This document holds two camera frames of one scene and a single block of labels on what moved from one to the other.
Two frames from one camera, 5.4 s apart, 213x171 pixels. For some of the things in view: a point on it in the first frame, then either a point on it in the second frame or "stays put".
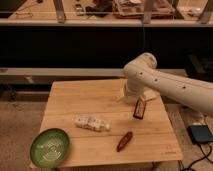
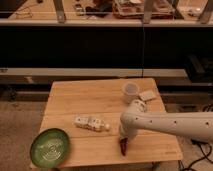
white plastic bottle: [90, 122] stays put
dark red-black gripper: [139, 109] -> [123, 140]
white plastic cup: [131, 90] stays put
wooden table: [101, 128] stays put
